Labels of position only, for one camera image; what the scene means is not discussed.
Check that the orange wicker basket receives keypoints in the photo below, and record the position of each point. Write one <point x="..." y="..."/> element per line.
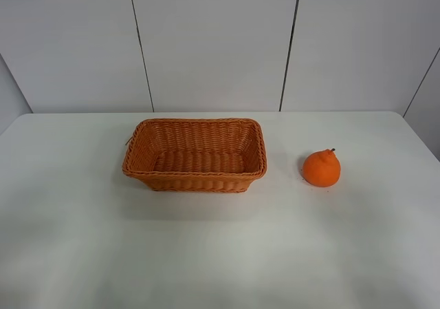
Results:
<point x="196" y="155"/>

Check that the orange fruit with stem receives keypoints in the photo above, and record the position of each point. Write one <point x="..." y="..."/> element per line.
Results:
<point x="322" y="168"/>

